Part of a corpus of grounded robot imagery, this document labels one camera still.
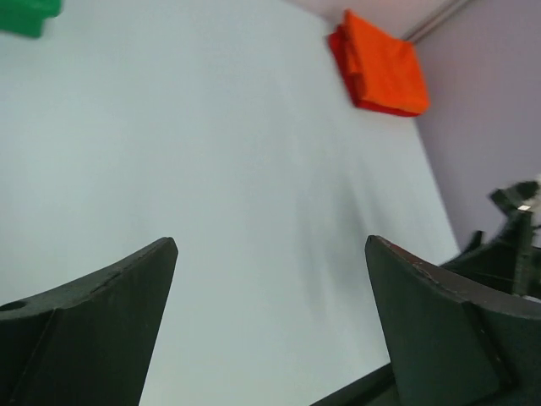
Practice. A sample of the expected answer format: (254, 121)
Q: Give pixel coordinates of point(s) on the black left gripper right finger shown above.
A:
(452, 341)

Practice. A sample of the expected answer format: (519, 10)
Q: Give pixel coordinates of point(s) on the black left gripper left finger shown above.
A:
(89, 341)

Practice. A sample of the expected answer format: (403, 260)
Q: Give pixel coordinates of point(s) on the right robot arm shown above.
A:
(509, 262)

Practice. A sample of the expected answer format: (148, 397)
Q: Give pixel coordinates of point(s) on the folded orange t shirt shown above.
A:
(385, 69)

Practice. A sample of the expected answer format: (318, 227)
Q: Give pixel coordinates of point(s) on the folded red t shirt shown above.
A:
(336, 43)

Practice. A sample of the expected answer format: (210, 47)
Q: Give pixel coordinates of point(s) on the green plastic bin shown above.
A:
(27, 17)

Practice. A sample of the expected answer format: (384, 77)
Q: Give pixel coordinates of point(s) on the aluminium frame post right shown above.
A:
(434, 20)

